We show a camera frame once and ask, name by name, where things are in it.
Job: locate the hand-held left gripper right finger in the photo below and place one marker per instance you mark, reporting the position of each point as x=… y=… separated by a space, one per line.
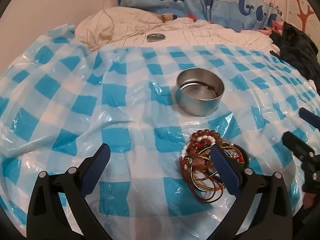
x=225 y=170

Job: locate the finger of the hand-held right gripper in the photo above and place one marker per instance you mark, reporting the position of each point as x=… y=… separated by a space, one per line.
x=308 y=116
x=297 y=145

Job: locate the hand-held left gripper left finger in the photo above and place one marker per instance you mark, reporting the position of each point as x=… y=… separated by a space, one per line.
x=98 y=165

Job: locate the round metal tin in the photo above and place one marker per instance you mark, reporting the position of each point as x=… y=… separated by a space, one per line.
x=195 y=105

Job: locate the blue white checkered plastic sheet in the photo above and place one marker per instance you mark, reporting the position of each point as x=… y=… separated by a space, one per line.
x=125 y=110

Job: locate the black jacket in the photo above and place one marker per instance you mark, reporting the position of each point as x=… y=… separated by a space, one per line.
x=300 y=47

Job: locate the pink cloth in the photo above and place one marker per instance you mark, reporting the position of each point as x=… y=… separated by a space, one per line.
x=273 y=26

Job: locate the white striped quilt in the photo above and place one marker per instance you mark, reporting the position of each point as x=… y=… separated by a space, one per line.
x=200 y=32

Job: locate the round metal tin lid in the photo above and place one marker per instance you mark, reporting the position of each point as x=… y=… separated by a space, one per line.
x=156 y=37

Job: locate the blue whale print bedding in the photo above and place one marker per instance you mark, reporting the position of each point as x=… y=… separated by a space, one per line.
x=200 y=0

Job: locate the brown tree wall sticker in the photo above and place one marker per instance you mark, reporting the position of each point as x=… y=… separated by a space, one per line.
x=303 y=17

